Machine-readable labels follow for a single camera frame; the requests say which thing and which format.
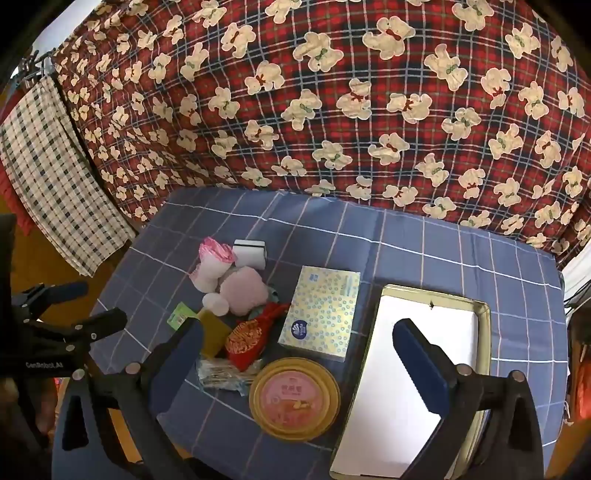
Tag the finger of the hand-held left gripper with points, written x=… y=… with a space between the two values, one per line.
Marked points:
x=104 y=321
x=69 y=290

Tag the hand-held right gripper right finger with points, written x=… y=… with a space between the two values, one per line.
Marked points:
x=420 y=364

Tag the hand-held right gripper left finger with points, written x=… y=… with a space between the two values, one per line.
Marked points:
x=178 y=364

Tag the clear plastic packet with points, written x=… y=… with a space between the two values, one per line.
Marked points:
x=221 y=376

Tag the gold metal tray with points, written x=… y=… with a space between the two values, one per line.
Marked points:
x=452 y=332

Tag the brown sponge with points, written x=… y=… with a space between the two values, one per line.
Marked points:
x=214 y=334

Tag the green packet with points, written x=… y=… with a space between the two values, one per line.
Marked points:
x=178 y=316

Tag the red embroidered pouch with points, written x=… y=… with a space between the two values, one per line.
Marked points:
x=244 y=344

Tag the pink fluffy pad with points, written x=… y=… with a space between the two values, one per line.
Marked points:
x=242 y=290

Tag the pink white towel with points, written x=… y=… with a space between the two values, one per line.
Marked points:
x=214 y=263

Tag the white sponge with black stripe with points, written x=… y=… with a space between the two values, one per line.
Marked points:
x=249 y=256

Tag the red cloth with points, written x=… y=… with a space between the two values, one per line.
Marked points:
x=11 y=203

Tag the yellow patterned tissue box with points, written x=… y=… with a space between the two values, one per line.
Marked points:
x=323 y=309

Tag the blue grid tablecloth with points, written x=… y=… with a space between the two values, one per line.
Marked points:
x=415 y=249

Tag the white blue checked cloth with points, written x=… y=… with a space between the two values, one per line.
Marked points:
x=51 y=175

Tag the metal clothes rack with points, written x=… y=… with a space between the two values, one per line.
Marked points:
x=34 y=64

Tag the red plaid bear-print blanket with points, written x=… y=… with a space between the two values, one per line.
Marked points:
x=323 y=69

